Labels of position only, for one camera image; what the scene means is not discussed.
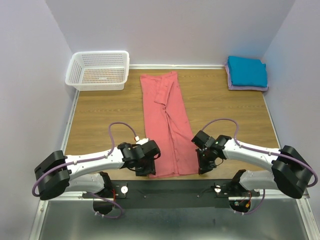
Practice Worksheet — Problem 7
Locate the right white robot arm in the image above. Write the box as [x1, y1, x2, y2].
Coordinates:
[191, 130, 313, 199]

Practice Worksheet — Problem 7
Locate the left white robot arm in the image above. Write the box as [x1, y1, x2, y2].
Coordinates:
[32, 138, 161, 201]

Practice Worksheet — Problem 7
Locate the folded lavender t shirt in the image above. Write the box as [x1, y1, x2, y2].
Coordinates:
[224, 63, 269, 92]

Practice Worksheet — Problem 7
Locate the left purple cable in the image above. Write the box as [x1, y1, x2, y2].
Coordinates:
[31, 121, 138, 220]

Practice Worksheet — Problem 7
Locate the white plastic basket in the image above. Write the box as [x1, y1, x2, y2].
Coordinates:
[65, 50, 130, 91]

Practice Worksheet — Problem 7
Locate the purple cable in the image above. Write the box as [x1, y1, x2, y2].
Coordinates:
[201, 118, 316, 216]
[31, 121, 138, 220]

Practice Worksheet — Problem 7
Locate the folded teal t shirt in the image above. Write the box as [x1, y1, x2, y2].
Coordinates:
[227, 56, 268, 88]

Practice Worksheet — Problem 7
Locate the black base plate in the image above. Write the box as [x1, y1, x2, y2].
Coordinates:
[83, 179, 260, 216]

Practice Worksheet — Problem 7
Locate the pink t shirt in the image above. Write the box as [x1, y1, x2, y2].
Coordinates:
[140, 71, 198, 178]

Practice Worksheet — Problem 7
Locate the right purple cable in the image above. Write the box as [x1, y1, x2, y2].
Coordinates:
[201, 118, 316, 216]

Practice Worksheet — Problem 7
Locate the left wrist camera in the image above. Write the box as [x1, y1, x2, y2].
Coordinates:
[134, 136, 150, 145]

